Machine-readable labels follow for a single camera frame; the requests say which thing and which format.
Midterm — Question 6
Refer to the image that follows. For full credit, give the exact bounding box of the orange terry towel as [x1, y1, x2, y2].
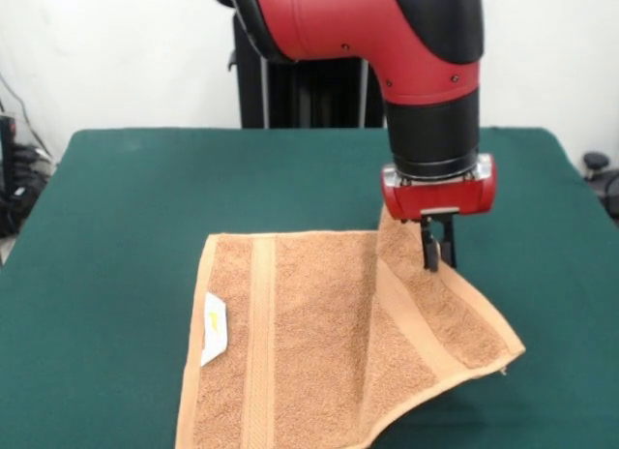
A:
[174, 205, 527, 449]

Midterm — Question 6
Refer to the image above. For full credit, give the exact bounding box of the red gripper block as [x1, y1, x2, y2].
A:
[380, 153, 497, 272]

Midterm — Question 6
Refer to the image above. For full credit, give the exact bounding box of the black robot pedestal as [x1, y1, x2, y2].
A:
[211, 0, 388, 130]

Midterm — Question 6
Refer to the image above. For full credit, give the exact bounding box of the thin grey wall cable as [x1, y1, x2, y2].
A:
[0, 74, 54, 160]

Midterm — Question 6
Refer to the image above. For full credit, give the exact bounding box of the dark green table cloth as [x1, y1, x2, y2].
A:
[0, 126, 619, 449]

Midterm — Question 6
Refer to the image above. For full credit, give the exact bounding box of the black equipment pile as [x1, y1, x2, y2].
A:
[0, 112, 55, 238]

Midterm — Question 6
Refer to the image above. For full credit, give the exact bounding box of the grey office chair base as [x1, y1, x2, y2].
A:
[582, 151, 619, 227]

